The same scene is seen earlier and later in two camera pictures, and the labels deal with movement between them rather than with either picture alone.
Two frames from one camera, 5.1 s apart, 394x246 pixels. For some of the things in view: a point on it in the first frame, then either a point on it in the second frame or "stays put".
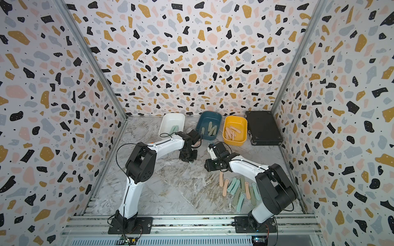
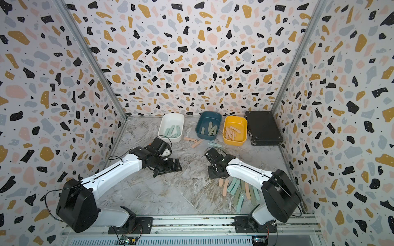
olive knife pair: x=210 y=126 stays put
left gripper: x=194 y=158 → x=171 y=167
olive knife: x=211 y=131 stays put
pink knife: x=235 y=129 stays put
